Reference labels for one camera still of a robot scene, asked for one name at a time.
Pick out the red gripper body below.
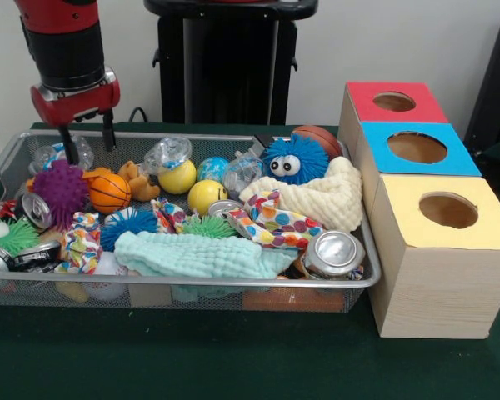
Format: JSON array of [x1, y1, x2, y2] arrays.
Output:
[[29, 67, 122, 127]]

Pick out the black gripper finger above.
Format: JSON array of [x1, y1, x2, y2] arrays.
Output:
[[102, 109, 118, 153], [57, 123, 80, 166]]

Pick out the small brown bear plush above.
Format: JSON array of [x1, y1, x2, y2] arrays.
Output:
[[118, 161, 162, 203]]

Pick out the polka dot cloth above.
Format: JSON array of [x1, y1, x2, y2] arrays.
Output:
[[222, 187, 326, 250]]

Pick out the cream knit cloth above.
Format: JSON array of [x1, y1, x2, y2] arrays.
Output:
[[239, 156, 364, 233]]

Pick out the shallow silver mesh bin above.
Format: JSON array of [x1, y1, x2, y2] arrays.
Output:
[[0, 129, 383, 313]]

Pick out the wooden box with three holes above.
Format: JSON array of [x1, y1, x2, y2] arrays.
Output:
[[337, 81, 500, 339]]

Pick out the purple spiky ball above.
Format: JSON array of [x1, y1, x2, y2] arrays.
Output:
[[32, 160, 91, 230]]

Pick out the orange toy basketball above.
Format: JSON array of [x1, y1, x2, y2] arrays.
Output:
[[89, 172, 133, 215]]

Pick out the green fuzzy toy with eyes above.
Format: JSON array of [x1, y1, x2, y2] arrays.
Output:
[[0, 218, 41, 258]]

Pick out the yellow smiley ball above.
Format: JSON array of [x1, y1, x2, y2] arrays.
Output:
[[187, 179, 229, 217]]

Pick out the mint green cloth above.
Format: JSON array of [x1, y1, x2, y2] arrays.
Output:
[[113, 231, 297, 280]]

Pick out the silver drink can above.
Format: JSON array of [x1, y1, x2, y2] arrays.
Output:
[[302, 230, 366, 280]]

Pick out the black upright board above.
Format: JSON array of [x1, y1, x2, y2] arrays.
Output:
[[462, 7, 500, 145]]

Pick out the black cable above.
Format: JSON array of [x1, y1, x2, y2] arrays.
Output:
[[127, 107, 152, 123]]

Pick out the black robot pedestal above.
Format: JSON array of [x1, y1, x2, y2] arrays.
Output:
[[143, 0, 320, 125]]

